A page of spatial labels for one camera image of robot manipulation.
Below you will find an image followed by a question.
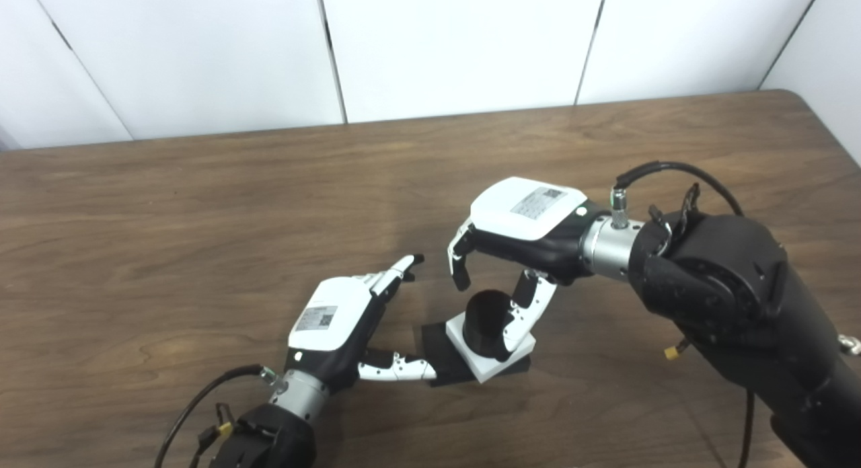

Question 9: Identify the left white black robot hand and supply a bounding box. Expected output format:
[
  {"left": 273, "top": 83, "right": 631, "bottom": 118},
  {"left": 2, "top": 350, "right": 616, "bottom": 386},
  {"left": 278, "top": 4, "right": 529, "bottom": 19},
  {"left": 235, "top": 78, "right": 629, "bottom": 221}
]
[{"left": 284, "top": 254, "right": 438, "bottom": 391}]

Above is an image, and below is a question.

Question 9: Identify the black peg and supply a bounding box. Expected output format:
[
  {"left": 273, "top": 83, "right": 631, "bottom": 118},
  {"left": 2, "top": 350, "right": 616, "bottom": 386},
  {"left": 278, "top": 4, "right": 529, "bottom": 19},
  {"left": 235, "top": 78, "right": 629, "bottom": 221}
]
[{"left": 420, "top": 290, "right": 532, "bottom": 387}]

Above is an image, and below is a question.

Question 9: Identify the white square piece with hole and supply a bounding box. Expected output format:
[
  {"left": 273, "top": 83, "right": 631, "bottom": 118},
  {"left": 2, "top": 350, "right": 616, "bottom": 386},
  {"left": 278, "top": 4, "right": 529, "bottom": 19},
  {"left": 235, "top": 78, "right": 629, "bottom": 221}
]
[{"left": 445, "top": 310, "right": 537, "bottom": 383}]

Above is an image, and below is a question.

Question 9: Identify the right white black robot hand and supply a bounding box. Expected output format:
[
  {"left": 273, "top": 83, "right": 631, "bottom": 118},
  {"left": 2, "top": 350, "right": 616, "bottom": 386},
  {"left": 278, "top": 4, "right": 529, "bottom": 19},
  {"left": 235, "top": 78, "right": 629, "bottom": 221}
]
[{"left": 447, "top": 177, "right": 609, "bottom": 361}]

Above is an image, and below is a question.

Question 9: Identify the thin black hanging cable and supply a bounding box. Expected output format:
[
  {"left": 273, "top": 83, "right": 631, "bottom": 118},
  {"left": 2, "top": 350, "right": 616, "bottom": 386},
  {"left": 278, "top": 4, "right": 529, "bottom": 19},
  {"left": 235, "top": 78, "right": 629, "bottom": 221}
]
[{"left": 739, "top": 389, "right": 757, "bottom": 468}]

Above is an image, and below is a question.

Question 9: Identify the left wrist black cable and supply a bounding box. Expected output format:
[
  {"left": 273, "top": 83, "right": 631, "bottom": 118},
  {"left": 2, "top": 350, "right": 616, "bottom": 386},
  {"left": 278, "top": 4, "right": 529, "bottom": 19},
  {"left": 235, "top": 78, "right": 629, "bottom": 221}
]
[{"left": 153, "top": 364, "right": 276, "bottom": 468}]

